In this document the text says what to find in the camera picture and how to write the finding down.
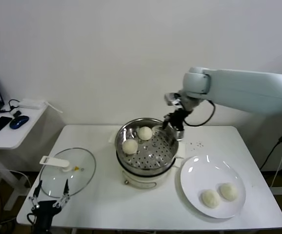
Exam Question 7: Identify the glass lid with white handle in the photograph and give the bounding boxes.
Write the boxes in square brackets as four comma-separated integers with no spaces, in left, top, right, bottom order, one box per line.
[38,147,97,198]

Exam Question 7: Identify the white steamed baozi bun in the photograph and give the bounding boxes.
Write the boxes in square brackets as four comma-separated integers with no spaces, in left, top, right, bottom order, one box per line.
[219,182,239,201]
[137,126,153,141]
[201,190,221,208]
[121,139,139,156]

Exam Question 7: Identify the white stiff cable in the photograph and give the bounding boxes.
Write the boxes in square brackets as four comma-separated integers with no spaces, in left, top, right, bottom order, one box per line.
[43,101,63,114]

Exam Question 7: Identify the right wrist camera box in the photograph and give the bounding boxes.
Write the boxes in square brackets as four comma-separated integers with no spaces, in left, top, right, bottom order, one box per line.
[164,92,182,108]

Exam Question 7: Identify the cream electric cooker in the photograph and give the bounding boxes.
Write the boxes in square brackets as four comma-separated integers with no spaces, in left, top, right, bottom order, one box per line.
[116,151,184,190]

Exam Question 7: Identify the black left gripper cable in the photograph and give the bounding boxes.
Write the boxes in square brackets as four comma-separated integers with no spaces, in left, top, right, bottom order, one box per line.
[26,212,38,225]

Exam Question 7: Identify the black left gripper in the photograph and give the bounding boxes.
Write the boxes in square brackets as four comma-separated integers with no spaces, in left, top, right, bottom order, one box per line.
[28,179,71,230]

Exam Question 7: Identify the white floor cable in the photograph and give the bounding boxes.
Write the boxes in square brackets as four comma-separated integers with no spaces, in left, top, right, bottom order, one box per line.
[9,170,31,188]

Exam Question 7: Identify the blue computer mouse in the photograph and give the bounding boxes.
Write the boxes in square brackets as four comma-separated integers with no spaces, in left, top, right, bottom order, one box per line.
[8,116,30,130]

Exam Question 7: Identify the black looped cable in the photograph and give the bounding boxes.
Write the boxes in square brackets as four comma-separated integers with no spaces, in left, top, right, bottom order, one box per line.
[0,99,20,114]

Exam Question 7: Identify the white round plate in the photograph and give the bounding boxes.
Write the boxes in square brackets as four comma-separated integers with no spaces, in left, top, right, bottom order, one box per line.
[179,155,246,219]

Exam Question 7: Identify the stainless steel steamer basket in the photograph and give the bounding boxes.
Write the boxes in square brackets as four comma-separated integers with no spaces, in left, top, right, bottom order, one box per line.
[108,117,187,171]

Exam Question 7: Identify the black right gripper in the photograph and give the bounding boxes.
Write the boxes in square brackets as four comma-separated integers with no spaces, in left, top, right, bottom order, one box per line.
[162,109,187,142]

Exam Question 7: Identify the white power box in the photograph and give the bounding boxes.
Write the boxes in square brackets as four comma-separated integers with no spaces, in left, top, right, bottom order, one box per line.
[18,98,45,110]

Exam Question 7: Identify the white side table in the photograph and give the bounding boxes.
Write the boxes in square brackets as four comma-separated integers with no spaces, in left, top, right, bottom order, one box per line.
[0,104,50,212]

